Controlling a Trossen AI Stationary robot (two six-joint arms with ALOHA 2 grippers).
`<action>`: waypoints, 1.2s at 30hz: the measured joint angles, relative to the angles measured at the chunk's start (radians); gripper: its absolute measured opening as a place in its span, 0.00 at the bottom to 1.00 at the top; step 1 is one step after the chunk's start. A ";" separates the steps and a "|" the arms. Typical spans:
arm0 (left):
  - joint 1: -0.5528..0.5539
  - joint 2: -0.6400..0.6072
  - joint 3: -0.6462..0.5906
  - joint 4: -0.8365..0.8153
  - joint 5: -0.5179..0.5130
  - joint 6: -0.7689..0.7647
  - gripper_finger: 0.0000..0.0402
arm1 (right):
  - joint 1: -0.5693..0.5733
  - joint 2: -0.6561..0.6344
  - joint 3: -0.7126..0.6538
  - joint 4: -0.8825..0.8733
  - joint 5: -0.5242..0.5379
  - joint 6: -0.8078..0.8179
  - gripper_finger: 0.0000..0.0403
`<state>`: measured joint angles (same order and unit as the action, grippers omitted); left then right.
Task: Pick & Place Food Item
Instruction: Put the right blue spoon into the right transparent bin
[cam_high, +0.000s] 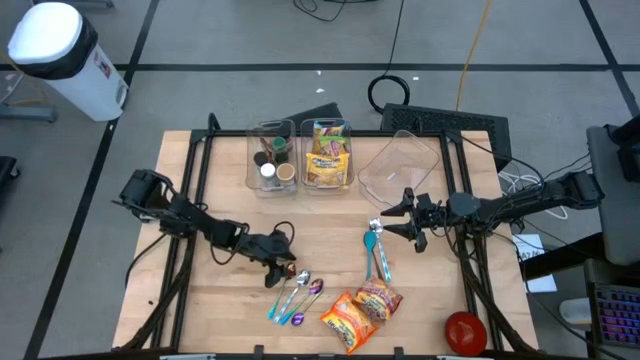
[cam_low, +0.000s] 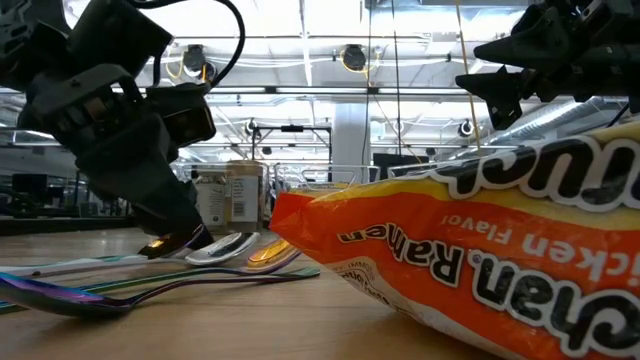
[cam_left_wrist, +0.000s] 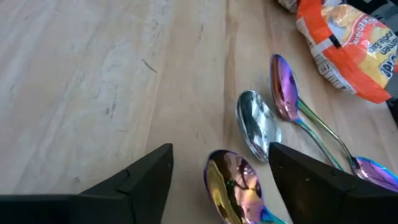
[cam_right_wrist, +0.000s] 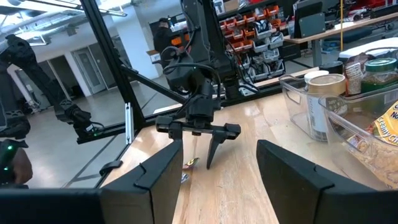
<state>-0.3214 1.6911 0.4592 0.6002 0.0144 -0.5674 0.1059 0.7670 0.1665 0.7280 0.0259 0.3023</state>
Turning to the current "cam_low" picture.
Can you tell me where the overhead light bar rail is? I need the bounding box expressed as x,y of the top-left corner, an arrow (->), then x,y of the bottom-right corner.
204,86 -> 501,97

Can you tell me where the rainbow spoon teal handle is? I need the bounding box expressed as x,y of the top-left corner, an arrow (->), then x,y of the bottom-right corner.
0,224 -> 206,280

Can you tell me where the orange chicken ramen pack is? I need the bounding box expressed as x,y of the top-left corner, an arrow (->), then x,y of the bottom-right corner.
268,119 -> 640,360

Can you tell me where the white lid seasoning jar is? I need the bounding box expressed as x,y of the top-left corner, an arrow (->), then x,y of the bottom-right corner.
193,169 -> 230,234

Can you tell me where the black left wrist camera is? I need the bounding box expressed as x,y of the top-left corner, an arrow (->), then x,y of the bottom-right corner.
146,82 -> 218,148

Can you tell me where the silver spoon blue handle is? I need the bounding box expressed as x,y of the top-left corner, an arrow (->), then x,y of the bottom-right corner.
27,232 -> 261,280

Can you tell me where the tan lid seasoning jar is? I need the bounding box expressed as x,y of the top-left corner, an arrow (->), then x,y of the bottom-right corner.
227,160 -> 266,234

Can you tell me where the black table rig frame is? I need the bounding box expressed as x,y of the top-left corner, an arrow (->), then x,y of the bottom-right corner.
0,215 -> 134,236

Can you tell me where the rainbow spoon green handle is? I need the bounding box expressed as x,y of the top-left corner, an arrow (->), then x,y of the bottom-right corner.
0,237 -> 305,315

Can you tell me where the yellow hanging cable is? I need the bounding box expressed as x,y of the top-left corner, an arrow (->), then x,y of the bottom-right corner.
454,0 -> 482,151

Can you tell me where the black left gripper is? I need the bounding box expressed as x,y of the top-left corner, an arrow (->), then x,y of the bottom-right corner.
17,62 -> 206,239

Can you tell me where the white pillar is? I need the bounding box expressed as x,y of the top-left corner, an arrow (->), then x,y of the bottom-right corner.
332,102 -> 372,169

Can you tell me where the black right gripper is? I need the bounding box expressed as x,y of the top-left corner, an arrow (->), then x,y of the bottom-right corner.
455,0 -> 640,131

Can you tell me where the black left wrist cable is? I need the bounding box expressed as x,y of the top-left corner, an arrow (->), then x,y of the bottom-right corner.
127,0 -> 247,89

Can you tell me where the black ceiling cable reel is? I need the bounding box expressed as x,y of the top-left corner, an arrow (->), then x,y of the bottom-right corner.
341,44 -> 369,73
182,44 -> 221,87

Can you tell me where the rainbow spoon purple bowl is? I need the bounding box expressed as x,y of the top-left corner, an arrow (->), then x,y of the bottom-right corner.
0,267 -> 321,320

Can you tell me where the dark background monitor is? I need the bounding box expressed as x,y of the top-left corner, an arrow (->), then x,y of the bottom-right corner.
12,173 -> 49,201

